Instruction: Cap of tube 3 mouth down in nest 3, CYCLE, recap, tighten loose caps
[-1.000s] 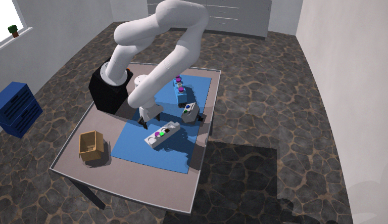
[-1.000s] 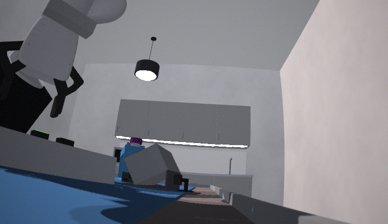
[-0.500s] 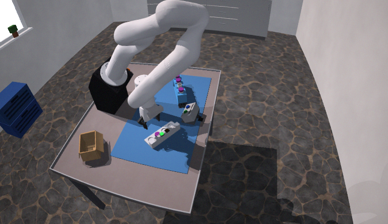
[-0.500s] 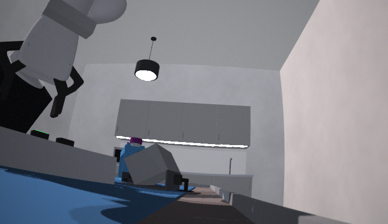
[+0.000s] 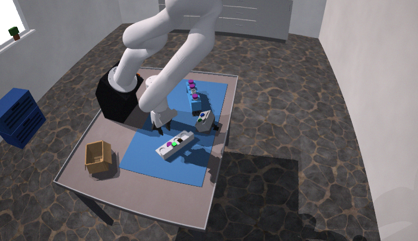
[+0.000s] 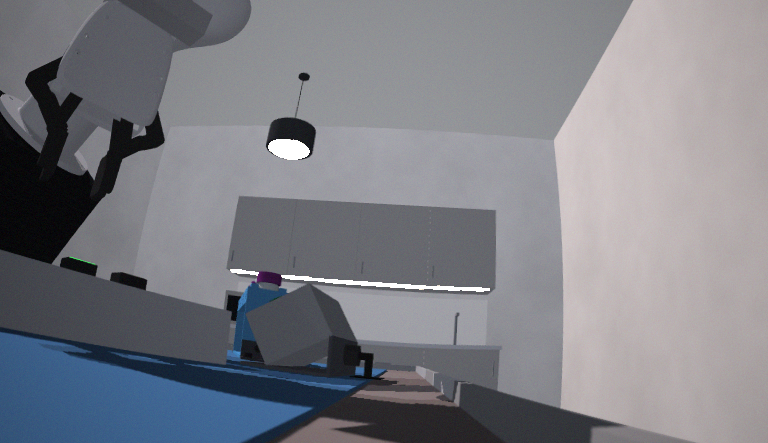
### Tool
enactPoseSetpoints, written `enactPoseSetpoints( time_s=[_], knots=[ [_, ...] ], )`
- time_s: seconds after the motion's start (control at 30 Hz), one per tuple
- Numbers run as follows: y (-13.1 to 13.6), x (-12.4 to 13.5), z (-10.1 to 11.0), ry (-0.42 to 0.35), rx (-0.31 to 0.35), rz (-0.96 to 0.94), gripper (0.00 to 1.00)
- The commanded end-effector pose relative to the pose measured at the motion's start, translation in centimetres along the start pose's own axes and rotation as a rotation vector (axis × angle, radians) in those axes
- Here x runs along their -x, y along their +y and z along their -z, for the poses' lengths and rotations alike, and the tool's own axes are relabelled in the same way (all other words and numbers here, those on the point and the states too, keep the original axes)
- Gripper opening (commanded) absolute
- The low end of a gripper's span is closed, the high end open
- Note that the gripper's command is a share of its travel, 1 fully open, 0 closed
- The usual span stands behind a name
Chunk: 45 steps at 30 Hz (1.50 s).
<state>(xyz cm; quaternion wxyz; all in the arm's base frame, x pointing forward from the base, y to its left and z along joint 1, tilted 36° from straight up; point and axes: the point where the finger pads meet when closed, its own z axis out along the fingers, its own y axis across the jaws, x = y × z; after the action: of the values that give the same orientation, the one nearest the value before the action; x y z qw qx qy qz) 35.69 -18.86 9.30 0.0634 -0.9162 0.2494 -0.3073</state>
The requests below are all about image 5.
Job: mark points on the open brown cardboard box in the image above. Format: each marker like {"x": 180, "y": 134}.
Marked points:
{"x": 97, "y": 152}

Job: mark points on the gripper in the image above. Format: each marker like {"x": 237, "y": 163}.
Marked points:
{"x": 156, "y": 123}

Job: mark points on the grey control panel with blue and green buttons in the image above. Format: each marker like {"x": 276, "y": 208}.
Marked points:
{"x": 205, "y": 122}

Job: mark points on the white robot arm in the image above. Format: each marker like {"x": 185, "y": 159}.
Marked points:
{"x": 150, "y": 36}

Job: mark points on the blue flat mat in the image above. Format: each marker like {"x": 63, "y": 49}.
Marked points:
{"x": 188, "y": 164}

